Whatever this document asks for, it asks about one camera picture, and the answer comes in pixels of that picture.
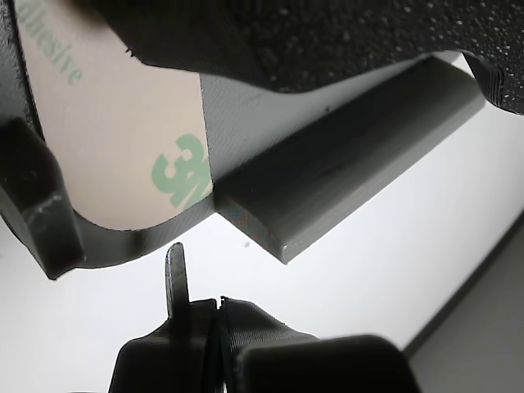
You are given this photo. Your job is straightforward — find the dark textured gripper body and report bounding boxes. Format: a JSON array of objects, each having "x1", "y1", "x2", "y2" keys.
[{"x1": 245, "y1": 0, "x2": 524, "y2": 116}]

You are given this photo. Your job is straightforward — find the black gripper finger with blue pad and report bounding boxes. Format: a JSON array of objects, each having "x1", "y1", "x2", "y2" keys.
[{"x1": 69, "y1": 0, "x2": 263, "y2": 84}]

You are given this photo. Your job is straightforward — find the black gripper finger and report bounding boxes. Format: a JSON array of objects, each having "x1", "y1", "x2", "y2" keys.
[{"x1": 216, "y1": 295, "x2": 422, "y2": 393}]

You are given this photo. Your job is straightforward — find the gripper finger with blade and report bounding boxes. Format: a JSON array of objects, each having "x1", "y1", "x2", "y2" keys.
[{"x1": 108, "y1": 241, "x2": 219, "y2": 393}]

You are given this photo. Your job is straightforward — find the pink tape film 3M print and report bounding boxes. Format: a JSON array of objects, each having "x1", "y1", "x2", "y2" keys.
[{"x1": 16, "y1": 0, "x2": 215, "y2": 233}]

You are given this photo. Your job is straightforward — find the grey plastic printed part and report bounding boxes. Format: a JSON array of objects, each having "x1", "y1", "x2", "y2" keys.
[{"x1": 0, "y1": 0, "x2": 490, "y2": 282}]

